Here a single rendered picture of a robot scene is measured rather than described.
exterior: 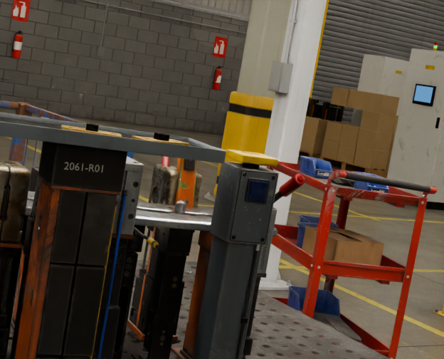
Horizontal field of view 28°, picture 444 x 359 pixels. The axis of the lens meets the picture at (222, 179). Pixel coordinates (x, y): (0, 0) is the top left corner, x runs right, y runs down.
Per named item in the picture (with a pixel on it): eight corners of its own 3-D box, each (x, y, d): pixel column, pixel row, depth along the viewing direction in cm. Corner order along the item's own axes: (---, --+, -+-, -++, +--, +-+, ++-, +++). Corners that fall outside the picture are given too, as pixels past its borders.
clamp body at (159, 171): (160, 324, 200) (186, 165, 196) (184, 347, 187) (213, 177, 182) (115, 323, 195) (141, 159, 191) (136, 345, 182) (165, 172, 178)
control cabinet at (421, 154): (381, 196, 1201) (416, 13, 1172) (409, 198, 1231) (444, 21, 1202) (424, 209, 1135) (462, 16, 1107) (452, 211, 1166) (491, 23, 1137)
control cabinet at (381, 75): (364, 171, 1543) (390, 30, 1514) (343, 166, 1585) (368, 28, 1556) (425, 177, 1639) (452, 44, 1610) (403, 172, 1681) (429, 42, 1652)
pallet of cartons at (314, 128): (344, 164, 1614) (351, 124, 1605) (311, 161, 1565) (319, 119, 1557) (300, 153, 1708) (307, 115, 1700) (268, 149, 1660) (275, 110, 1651)
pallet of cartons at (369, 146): (400, 179, 1503) (416, 100, 1487) (368, 177, 1455) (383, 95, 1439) (351, 167, 1598) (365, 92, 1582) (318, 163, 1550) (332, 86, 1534)
